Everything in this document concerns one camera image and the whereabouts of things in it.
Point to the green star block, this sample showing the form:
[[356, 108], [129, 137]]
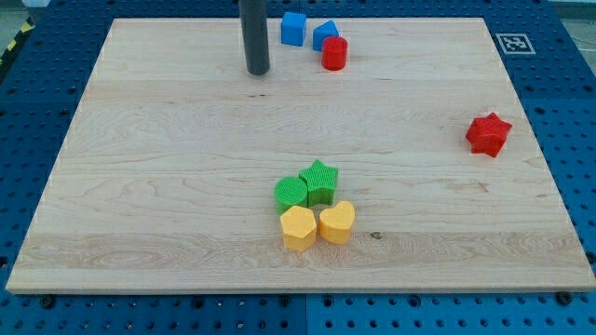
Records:
[[321, 182]]

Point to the red star block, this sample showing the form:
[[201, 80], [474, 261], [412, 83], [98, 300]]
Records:
[[488, 134]]

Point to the green cylinder block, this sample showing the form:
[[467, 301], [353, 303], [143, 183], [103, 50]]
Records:
[[289, 192]]

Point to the yellow hexagon block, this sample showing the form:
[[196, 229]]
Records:
[[299, 228]]

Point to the yellow heart block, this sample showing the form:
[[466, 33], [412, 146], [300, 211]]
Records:
[[336, 224]]

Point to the red cylinder block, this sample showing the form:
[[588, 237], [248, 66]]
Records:
[[334, 53]]

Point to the light wooden board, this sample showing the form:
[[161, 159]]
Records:
[[165, 181]]

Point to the blue triangle block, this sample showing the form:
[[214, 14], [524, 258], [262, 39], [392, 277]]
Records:
[[323, 31]]

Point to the blue cube block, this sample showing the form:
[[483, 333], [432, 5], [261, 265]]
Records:
[[293, 29]]

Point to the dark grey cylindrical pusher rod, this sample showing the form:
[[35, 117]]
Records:
[[253, 19]]

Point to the white fiducial marker tag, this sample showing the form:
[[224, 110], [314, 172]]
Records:
[[515, 43]]

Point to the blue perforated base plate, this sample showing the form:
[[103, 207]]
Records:
[[45, 83]]

